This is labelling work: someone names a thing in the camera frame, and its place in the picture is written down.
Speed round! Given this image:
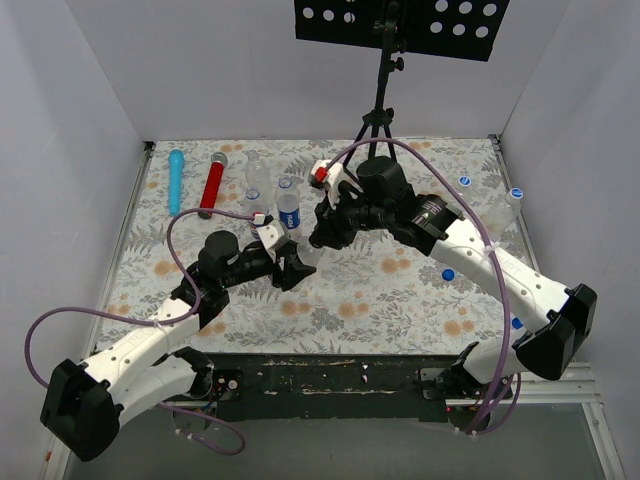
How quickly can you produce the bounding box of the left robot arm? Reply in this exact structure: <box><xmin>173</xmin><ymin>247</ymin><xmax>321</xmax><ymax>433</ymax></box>
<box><xmin>40</xmin><ymin>227</ymin><xmax>318</xmax><ymax>461</ymax></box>

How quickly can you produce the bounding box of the small black-label clear bottle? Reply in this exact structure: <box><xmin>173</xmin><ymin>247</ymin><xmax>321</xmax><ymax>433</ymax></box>
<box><xmin>297</xmin><ymin>237</ymin><xmax>321</xmax><ymax>277</ymax></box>

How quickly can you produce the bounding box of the black table front rail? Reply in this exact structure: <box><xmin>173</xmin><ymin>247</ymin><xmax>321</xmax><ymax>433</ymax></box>
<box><xmin>87</xmin><ymin>349</ymin><xmax>521</xmax><ymax>421</ymax></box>

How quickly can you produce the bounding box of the red glitter toy microphone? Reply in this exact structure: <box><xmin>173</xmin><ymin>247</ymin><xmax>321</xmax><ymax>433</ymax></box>
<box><xmin>198</xmin><ymin>151</ymin><xmax>228</xmax><ymax>219</ymax></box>

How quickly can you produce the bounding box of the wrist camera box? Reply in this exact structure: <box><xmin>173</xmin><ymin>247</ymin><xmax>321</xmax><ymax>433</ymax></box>
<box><xmin>256</xmin><ymin>219</ymin><xmax>290</xmax><ymax>260</ymax></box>
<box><xmin>308</xmin><ymin>160</ymin><xmax>360</xmax><ymax>210</ymax></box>

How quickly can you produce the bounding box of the plain blue bottle cap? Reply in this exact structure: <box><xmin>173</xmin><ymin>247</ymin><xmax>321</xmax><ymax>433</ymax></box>
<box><xmin>442</xmin><ymin>268</ymin><xmax>455</xmax><ymax>281</ymax></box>

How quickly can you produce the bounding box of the Pepsi bottle text label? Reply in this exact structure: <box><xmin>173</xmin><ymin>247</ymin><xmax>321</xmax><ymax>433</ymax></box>
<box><xmin>273</xmin><ymin>175</ymin><xmax>303</xmax><ymax>239</ymax></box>

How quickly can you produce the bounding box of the blue Pocari Sweat cap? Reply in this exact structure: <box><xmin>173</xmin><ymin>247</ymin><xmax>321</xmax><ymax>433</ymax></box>
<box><xmin>509</xmin><ymin>188</ymin><xmax>524</xmax><ymax>200</ymax></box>

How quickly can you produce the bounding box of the blue toy microphone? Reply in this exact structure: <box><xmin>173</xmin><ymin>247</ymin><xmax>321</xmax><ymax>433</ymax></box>
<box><xmin>168</xmin><ymin>149</ymin><xmax>185</xmax><ymax>216</ymax></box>

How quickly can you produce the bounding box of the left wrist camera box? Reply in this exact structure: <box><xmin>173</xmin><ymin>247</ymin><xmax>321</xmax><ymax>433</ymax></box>
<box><xmin>256</xmin><ymin>219</ymin><xmax>290</xmax><ymax>260</ymax></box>

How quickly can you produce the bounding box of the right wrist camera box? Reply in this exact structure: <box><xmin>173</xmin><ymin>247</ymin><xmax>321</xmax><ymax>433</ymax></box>
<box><xmin>308</xmin><ymin>160</ymin><xmax>360</xmax><ymax>210</ymax></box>

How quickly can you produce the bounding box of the blue white bottle cap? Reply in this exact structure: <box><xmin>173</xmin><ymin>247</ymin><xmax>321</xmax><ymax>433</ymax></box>
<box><xmin>458</xmin><ymin>175</ymin><xmax>472</xmax><ymax>188</ymax></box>

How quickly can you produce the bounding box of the floral tablecloth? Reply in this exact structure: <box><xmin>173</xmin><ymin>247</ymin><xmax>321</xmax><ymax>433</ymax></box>
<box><xmin>96</xmin><ymin>140</ymin><xmax>503</xmax><ymax>354</ymax></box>

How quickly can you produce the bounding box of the Pepsi bottle logo label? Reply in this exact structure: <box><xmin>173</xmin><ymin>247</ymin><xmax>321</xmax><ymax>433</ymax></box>
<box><xmin>243</xmin><ymin>187</ymin><xmax>270</xmax><ymax>239</ymax></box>

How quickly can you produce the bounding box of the clear Pocari bottle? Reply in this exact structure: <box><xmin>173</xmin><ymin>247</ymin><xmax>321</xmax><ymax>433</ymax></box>
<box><xmin>482</xmin><ymin>190</ymin><xmax>523</xmax><ymax>241</ymax></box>

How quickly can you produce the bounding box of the black music stand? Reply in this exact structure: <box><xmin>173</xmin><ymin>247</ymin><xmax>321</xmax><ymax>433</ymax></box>
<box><xmin>294</xmin><ymin>0</ymin><xmax>509</xmax><ymax>141</ymax></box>

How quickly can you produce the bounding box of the tall clear plastic bottle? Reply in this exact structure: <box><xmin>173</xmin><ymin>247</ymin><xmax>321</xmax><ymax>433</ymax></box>
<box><xmin>245</xmin><ymin>150</ymin><xmax>273</xmax><ymax>198</ymax></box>

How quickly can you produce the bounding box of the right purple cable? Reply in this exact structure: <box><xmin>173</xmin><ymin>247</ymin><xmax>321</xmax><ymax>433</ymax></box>
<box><xmin>319</xmin><ymin>138</ymin><xmax>524</xmax><ymax>436</ymax></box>

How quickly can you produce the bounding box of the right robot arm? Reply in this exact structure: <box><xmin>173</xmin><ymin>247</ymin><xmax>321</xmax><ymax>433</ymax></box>
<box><xmin>309</xmin><ymin>156</ymin><xmax>597</xmax><ymax>398</ymax></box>

